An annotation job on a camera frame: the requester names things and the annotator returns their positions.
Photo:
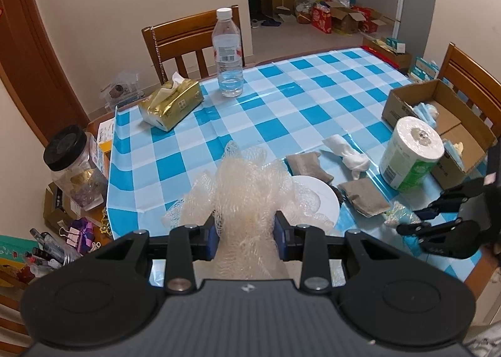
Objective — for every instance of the purple binder clips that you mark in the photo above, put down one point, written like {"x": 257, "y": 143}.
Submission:
{"x": 80, "y": 234}

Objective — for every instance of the brown carton under jar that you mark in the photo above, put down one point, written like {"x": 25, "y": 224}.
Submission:
{"x": 54, "y": 210}

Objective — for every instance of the silver refrigerator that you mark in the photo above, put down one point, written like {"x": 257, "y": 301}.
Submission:
{"x": 415, "y": 9}

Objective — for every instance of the binder clips and pens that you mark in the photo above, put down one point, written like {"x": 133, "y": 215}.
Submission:
{"x": 47, "y": 251}

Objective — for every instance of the red gift bag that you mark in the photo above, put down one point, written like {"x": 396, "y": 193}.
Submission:
{"x": 321, "y": 20}

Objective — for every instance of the blue face mask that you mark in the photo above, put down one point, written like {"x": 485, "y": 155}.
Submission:
{"x": 450, "y": 153}

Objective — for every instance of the blue white checkered tablecloth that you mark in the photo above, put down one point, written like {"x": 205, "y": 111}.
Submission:
{"x": 297, "y": 106}

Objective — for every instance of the brown wooden door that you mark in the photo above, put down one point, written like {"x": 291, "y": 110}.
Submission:
{"x": 31, "y": 48}

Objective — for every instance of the gold tissue pack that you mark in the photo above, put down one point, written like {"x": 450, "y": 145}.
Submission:
{"x": 172, "y": 104}

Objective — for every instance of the clear plastic container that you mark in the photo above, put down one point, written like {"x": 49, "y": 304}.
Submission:
{"x": 119, "y": 91}

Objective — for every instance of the brown cloth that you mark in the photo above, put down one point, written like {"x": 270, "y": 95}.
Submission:
{"x": 305, "y": 165}
{"x": 364, "y": 196}

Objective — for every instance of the cardboard box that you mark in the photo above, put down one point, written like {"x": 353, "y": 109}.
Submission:
{"x": 462, "y": 126}
{"x": 348, "y": 20}

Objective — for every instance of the dark brown pad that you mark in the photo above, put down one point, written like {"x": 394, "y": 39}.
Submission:
{"x": 338, "y": 194}

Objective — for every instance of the cream mesh bath pouf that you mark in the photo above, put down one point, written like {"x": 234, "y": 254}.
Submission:
{"x": 242, "y": 192}

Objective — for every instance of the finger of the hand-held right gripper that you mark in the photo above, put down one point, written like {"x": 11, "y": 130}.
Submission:
{"x": 454, "y": 194}
{"x": 450, "y": 237}

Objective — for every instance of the open cardboard box on floor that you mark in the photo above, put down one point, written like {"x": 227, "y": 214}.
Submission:
{"x": 348, "y": 20}

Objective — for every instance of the clear plastic water bottle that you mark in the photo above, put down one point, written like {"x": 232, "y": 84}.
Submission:
{"x": 227, "y": 52}

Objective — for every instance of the blue white packet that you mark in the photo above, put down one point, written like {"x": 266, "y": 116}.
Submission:
{"x": 424, "y": 69}

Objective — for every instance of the white plate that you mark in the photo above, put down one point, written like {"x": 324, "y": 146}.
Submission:
{"x": 323, "y": 194}

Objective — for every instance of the yellow knotted cloth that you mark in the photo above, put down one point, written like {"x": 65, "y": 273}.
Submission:
{"x": 460, "y": 147}

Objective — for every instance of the blue white tissue box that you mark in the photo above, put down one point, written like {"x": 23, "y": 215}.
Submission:
{"x": 396, "y": 45}

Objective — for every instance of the wooden chair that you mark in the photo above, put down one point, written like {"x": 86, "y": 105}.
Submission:
{"x": 176, "y": 30}
{"x": 469, "y": 67}

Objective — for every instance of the clear jar with black lid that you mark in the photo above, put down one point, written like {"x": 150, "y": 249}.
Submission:
{"x": 64, "y": 145}

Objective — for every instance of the pair of slippers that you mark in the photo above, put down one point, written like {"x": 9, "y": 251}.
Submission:
{"x": 266, "y": 22}

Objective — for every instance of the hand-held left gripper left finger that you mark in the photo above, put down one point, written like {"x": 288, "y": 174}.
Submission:
{"x": 211, "y": 235}

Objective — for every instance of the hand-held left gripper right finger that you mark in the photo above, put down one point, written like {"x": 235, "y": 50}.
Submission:
{"x": 278, "y": 235}

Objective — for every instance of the brown cloth on right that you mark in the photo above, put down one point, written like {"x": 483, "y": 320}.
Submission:
{"x": 364, "y": 196}

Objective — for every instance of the toilet paper roll green wrapper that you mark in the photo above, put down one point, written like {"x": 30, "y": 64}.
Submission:
{"x": 407, "y": 169}

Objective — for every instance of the brown cloth on left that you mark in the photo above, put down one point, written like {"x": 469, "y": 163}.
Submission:
{"x": 305, "y": 165}

